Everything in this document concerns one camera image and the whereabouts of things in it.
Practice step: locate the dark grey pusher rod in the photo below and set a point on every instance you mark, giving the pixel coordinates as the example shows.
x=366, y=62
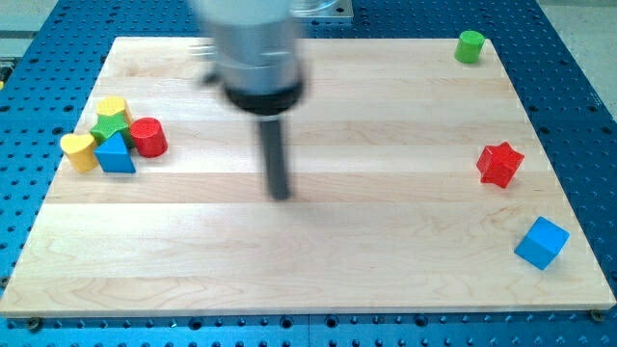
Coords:
x=271, y=138

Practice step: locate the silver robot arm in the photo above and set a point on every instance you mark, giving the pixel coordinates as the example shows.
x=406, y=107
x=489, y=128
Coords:
x=255, y=56

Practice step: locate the green star block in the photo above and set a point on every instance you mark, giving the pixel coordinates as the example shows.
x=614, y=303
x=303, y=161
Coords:
x=108, y=126

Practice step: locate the red star block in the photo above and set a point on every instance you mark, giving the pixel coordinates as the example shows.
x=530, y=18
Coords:
x=498, y=164

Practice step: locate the metal mounting plate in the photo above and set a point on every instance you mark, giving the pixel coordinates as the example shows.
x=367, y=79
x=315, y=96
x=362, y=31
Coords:
x=338, y=9

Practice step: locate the red cylinder block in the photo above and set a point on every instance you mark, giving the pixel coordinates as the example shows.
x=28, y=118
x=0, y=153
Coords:
x=148, y=137

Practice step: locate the blue triangle block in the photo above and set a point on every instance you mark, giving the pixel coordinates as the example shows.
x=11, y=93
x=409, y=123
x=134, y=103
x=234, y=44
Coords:
x=114, y=156

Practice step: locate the wooden board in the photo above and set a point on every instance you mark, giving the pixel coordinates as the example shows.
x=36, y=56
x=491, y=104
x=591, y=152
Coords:
x=387, y=212

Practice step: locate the yellow pentagon block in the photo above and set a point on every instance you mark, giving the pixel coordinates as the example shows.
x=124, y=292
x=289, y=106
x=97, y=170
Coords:
x=113, y=105

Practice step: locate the yellow heart block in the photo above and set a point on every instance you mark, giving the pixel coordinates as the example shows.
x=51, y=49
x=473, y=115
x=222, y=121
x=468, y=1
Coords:
x=79, y=150

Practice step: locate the green cylinder block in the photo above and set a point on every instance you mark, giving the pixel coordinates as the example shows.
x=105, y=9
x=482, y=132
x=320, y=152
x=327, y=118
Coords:
x=469, y=47

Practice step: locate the blue cube block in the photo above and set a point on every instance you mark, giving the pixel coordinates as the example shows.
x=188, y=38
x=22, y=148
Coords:
x=543, y=243

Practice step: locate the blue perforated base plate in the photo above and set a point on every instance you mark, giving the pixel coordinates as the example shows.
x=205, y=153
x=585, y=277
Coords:
x=48, y=91

